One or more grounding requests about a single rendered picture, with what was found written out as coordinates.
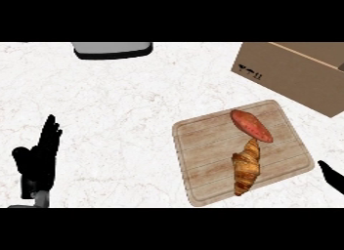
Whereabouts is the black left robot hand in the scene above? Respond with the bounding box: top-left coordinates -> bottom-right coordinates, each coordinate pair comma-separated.
10,113 -> 63,200

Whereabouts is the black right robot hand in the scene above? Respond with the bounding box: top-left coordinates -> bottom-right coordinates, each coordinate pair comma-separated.
315,159 -> 344,204

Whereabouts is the brown croissant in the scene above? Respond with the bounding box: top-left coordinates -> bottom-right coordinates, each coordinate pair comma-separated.
231,138 -> 262,197

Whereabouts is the pale wooden cutting board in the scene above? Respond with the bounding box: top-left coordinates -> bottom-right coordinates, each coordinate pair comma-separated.
170,99 -> 315,208

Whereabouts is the brown cardboard box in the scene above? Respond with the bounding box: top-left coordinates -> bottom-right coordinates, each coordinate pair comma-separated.
229,42 -> 344,119

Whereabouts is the red sweet potato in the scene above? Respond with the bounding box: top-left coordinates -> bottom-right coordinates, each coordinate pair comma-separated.
228,108 -> 274,144

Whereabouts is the grey and black appliance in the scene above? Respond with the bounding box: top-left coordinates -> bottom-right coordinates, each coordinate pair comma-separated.
71,42 -> 154,61

